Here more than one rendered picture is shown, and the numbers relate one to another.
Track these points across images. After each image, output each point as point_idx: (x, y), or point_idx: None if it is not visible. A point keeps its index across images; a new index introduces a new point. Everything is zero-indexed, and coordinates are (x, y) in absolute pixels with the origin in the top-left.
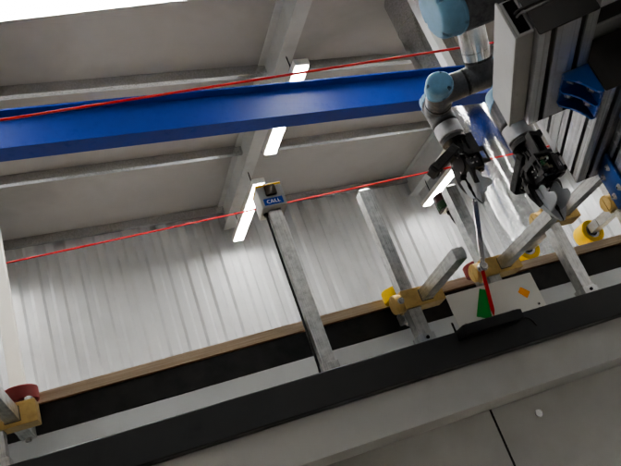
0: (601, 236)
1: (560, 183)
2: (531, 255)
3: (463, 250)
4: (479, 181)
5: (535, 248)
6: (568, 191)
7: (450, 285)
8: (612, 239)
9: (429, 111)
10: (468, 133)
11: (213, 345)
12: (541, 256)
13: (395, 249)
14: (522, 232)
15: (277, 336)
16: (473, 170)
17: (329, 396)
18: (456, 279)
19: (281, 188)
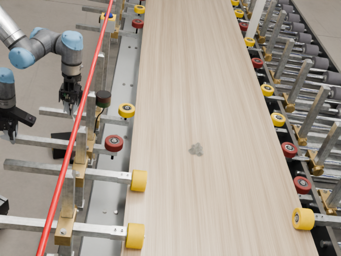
0: (125, 244)
1: (8, 134)
2: (131, 184)
3: (39, 110)
4: (63, 104)
5: (131, 185)
6: (1, 136)
7: (132, 137)
8: (120, 253)
9: None
10: (64, 77)
11: (140, 57)
12: (127, 191)
13: (94, 90)
14: (46, 137)
15: (138, 75)
16: (61, 96)
17: None
18: (132, 138)
19: (100, 22)
